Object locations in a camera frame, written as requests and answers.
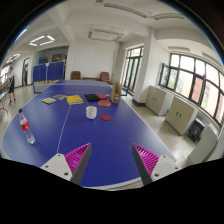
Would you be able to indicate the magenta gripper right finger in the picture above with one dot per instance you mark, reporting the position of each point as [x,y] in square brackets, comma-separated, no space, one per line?
[151,166]

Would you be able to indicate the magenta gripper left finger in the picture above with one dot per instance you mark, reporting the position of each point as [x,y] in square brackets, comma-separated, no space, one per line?
[70,166]

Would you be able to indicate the clear plastic water bottle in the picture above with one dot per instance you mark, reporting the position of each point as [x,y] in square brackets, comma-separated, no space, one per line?
[26,127]

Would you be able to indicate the blue table tennis table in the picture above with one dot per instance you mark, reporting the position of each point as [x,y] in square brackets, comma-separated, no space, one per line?
[60,128]

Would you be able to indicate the white cup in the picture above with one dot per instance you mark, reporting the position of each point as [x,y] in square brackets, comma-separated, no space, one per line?
[91,112]

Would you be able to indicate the small red round lid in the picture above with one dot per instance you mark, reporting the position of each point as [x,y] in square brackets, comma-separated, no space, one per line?
[105,117]

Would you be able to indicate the black bin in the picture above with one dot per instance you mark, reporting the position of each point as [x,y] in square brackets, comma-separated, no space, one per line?
[196,129]

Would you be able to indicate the near beige cabinet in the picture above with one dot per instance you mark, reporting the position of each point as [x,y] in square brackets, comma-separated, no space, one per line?
[181,115]

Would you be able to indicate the beige cabinet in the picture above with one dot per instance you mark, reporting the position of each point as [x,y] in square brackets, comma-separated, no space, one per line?
[158,100]
[181,115]

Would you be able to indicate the yellow book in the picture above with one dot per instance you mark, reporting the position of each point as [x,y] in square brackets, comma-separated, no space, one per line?
[74,99]

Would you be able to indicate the far beige cabinet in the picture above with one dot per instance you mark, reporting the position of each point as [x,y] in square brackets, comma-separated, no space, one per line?
[158,100]

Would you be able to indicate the small yellow green booklet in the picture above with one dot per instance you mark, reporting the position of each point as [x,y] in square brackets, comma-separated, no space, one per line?
[49,100]

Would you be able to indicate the red table tennis paddle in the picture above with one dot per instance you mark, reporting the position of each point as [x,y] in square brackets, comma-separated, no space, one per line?
[104,103]

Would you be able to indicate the grey pink booklet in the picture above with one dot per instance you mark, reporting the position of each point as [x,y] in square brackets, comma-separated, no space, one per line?
[59,96]

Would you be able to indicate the black paddle case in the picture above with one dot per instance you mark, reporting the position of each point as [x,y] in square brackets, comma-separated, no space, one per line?
[92,97]

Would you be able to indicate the brown cardboard box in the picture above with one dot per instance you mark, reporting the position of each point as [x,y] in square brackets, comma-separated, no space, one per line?
[116,93]

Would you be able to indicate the left brown armchair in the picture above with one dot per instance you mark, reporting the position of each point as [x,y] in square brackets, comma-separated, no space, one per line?
[75,75]

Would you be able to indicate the brown armchair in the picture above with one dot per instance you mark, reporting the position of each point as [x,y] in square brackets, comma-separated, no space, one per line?
[75,75]
[105,77]

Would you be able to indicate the right brown armchair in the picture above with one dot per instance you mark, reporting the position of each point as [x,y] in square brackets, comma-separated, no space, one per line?
[105,77]

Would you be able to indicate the blue folding partition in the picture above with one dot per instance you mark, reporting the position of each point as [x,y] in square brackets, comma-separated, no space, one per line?
[48,71]

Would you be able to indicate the person in dark clothes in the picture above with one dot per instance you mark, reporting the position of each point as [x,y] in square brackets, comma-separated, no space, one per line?
[11,84]

